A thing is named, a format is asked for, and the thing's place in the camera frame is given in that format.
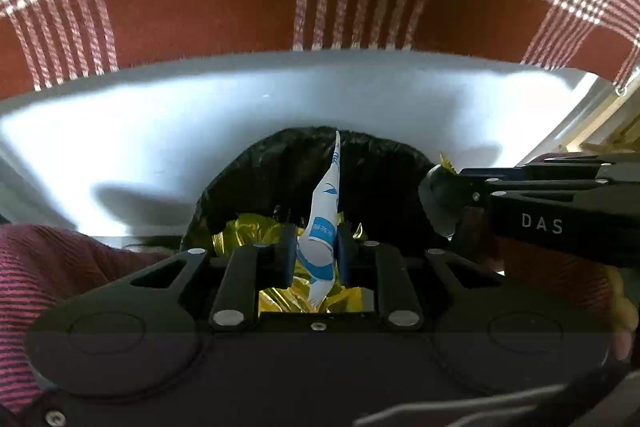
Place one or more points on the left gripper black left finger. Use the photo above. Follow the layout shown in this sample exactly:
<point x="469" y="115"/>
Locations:
<point x="137" y="333"/>

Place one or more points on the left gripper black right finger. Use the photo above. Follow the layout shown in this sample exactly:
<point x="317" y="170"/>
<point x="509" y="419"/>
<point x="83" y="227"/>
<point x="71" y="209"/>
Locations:
<point x="491" y="333"/>

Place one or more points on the pink sweater sleeve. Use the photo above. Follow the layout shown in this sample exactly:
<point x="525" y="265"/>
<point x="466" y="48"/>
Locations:
<point x="41" y="267"/>

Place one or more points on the person's right hand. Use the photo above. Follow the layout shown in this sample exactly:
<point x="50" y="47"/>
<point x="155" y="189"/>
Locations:
<point x="624" y="309"/>

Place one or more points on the black trash bag bin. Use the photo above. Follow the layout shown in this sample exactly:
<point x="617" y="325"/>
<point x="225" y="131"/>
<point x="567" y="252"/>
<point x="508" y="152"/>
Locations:
<point x="380" y="179"/>

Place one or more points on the white blue tube wrapper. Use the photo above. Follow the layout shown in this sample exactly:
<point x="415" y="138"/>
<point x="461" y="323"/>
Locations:
<point x="315" y="246"/>

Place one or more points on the yellow green foil wrapper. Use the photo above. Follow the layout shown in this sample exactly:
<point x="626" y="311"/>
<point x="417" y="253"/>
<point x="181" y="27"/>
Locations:
<point x="283" y="282"/>

